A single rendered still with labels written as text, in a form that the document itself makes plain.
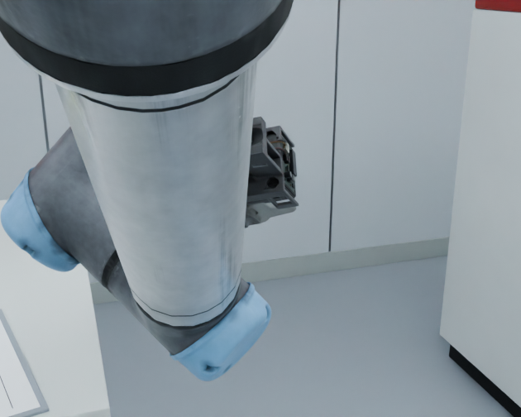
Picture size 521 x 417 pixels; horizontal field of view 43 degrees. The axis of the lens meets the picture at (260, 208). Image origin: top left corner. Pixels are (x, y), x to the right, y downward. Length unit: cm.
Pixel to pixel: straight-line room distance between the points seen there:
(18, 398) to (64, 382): 4
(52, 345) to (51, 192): 24
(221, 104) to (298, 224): 277
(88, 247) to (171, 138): 27
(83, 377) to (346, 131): 241
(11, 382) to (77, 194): 23
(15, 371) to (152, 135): 48
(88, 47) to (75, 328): 58
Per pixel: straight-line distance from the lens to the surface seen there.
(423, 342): 264
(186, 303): 39
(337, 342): 257
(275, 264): 301
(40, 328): 75
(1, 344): 73
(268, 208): 73
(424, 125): 313
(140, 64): 18
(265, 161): 61
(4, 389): 66
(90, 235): 49
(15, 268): 90
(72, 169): 51
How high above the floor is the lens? 132
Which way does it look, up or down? 20 degrees down
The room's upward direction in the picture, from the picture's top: straight up
